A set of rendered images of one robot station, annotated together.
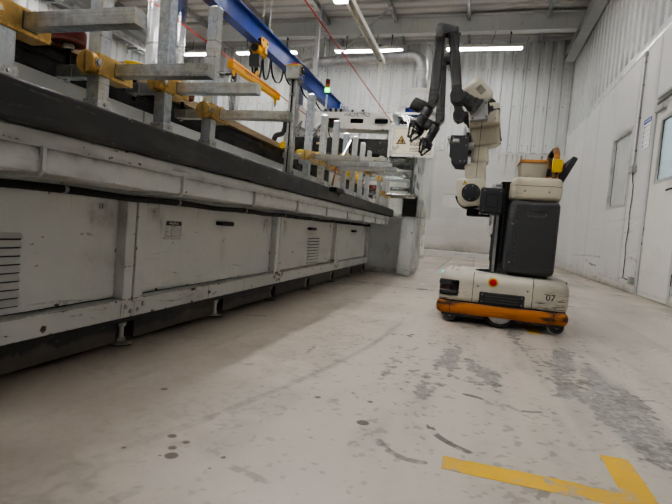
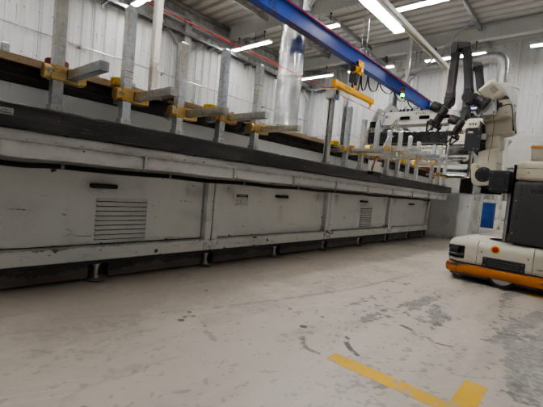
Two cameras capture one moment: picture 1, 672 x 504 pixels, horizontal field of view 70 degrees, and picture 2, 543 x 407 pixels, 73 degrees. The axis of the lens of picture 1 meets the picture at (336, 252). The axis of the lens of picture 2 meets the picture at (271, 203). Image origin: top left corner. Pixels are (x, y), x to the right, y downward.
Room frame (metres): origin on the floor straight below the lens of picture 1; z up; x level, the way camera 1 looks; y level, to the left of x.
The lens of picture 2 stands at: (-0.14, -0.52, 0.52)
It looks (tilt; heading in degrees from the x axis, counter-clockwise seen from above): 3 degrees down; 25
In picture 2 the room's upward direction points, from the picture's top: 5 degrees clockwise
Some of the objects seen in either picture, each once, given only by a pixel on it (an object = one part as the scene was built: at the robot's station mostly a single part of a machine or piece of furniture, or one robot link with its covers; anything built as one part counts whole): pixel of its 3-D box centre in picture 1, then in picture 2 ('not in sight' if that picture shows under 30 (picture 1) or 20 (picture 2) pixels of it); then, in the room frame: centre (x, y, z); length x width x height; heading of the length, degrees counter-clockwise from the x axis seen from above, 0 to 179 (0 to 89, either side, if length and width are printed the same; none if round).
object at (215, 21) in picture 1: (211, 79); (256, 108); (1.66, 0.47, 0.93); 0.04 x 0.04 x 0.48; 74
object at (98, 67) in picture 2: not in sight; (76, 75); (0.72, 0.67, 0.83); 0.43 x 0.03 x 0.04; 74
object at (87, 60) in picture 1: (105, 70); (182, 113); (1.20, 0.60, 0.80); 0.14 x 0.06 x 0.05; 164
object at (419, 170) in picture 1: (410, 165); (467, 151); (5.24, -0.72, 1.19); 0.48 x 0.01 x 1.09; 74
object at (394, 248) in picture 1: (352, 187); (419, 169); (5.79, -0.13, 0.95); 1.65 x 0.70 x 1.90; 74
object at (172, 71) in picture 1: (132, 73); (193, 114); (1.20, 0.53, 0.80); 0.43 x 0.03 x 0.04; 74
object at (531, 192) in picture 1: (522, 221); (535, 199); (2.82, -1.06, 0.59); 0.55 x 0.34 x 0.83; 164
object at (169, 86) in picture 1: (168, 87); (224, 117); (1.44, 0.53, 0.83); 0.14 x 0.06 x 0.05; 164
